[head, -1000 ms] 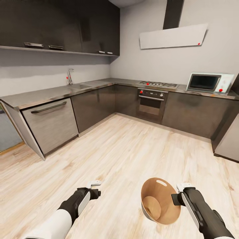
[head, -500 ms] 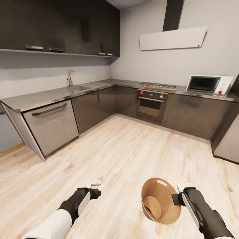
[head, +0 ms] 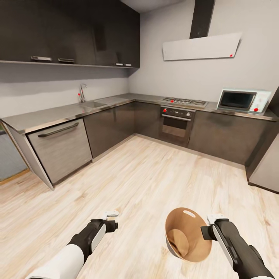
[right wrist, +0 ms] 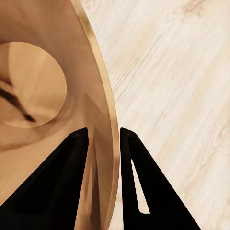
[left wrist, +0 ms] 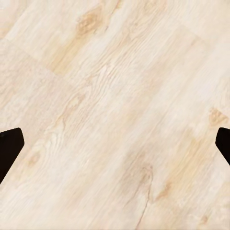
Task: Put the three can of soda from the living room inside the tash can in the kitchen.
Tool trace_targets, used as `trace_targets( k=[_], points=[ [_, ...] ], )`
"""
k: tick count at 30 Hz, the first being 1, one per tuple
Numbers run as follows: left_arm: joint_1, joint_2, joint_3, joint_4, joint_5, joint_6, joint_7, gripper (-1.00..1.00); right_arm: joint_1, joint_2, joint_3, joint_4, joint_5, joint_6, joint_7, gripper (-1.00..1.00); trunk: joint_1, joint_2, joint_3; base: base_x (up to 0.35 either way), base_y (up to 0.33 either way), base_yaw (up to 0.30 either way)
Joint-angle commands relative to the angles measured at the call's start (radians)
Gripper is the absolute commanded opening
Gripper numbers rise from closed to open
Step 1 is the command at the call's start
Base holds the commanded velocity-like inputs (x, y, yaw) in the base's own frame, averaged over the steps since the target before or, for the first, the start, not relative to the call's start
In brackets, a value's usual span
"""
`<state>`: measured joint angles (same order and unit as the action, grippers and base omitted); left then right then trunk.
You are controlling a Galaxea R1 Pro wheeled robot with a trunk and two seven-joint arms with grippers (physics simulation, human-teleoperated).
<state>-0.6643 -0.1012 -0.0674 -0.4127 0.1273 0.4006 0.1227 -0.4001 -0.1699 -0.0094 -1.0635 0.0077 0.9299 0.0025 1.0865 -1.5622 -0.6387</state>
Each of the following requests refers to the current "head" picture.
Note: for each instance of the dishwasher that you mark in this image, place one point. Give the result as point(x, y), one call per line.
point(62, 149)

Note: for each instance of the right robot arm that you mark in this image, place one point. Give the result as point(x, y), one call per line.
point(243, 258)

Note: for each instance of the oven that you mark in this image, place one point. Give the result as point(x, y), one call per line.
point(176, 122)

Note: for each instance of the fixed window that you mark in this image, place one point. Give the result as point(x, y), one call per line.
point(12, 165)

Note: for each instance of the trash can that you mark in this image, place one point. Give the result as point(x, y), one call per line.
point(184, 236)

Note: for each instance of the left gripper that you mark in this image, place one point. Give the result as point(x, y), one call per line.
point(111, 225)

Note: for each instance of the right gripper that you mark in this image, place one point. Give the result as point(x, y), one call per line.
point(208, 233)

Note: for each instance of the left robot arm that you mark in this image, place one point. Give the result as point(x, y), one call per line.
point(68, 262)

